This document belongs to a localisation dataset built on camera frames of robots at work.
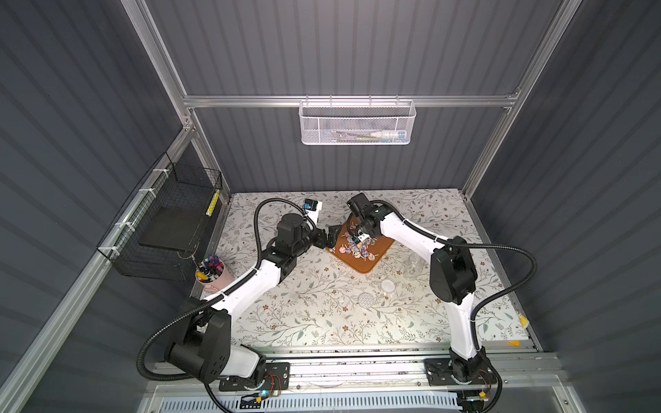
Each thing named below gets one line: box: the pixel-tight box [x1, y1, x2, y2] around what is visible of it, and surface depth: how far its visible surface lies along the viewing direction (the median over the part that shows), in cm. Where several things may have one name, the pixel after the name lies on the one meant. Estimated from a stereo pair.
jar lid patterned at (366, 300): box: [358, 291, 375, 309], surface depth 89 cm
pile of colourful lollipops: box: [339, 233, 379, 262], surface depth 101 cm
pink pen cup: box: [194, 258, 229, 294], surface depth 84 cm
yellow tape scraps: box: [507, 314, 530, 347], surface depth 84 cm
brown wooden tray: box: [327, 220, 396, 273], surface depth 100 cm
